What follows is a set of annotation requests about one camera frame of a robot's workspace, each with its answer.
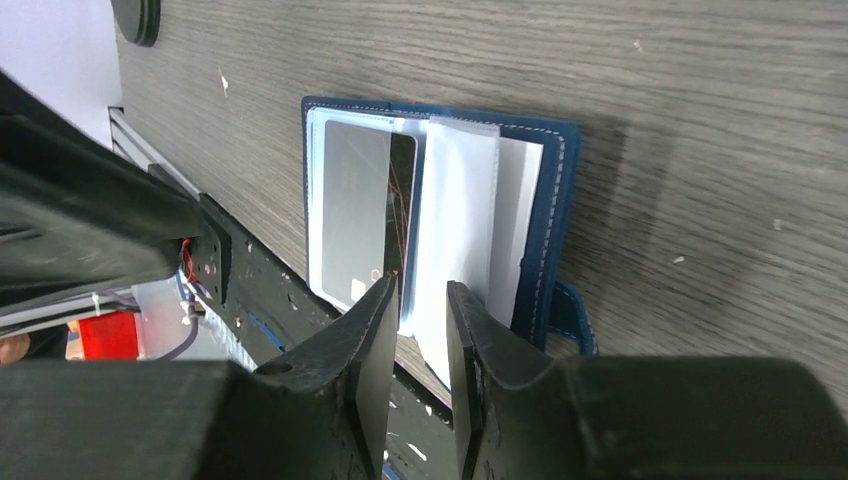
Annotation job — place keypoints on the blue leather card holder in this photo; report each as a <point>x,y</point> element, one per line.
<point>491,197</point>

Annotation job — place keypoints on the red microphone with stand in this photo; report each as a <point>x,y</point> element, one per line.
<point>138,20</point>

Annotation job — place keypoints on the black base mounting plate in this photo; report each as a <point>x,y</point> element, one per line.
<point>269,310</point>

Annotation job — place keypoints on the slotted aluminium rail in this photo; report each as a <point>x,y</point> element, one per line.
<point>129,144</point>

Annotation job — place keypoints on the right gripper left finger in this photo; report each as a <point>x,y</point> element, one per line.
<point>328,419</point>

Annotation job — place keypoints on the grey credit card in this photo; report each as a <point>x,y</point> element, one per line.
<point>366,207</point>

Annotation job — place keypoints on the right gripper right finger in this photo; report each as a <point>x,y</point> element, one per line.
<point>510,401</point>

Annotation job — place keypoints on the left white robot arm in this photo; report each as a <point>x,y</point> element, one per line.
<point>77,218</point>

